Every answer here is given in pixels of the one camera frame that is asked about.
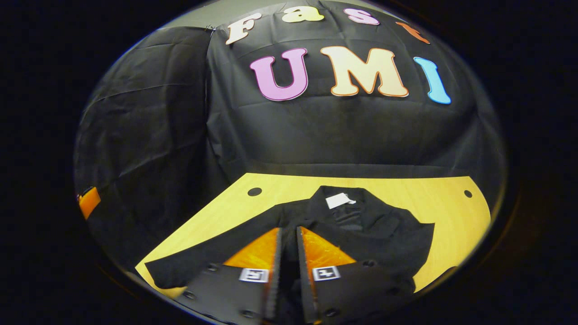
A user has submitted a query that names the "black backdrop cloth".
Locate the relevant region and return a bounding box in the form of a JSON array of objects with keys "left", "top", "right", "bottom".
[{"left": 74, "top": 0, "right": 507, "bottom": 271}]

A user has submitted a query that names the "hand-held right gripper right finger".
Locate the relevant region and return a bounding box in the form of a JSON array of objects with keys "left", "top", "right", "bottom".
[{"left": 296, "top": 226, "right": 415, "bottom": 325}]

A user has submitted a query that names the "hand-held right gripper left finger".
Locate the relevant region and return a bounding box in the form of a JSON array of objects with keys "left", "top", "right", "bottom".
[{"left": 174, "top": 227, "right": 284, "bottom": 323}]

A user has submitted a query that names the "black button-up shirt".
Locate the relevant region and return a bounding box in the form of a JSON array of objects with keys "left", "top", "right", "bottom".
[{"left": 144, "top": 185, "right": 436, "bottom": 316}]

